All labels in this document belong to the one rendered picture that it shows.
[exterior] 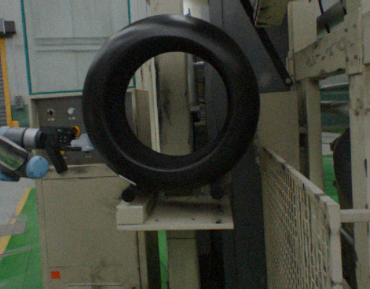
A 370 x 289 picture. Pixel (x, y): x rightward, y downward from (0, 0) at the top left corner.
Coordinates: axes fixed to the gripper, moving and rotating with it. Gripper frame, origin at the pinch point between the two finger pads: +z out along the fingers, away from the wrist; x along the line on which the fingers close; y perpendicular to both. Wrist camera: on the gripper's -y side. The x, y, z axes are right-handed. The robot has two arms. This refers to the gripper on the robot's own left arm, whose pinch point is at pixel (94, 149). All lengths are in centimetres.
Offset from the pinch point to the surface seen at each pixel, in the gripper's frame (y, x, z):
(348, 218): 1, -59, 64
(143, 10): 260, 905, -168
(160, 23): 41.8, -11.9, 22.3
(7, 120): -56, 755, -469
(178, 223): -19.6, -10.3, 31.9
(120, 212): -17.7, -11.4, 13.3
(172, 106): 16.6, 25.5, 23.7
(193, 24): 42, -11, 32
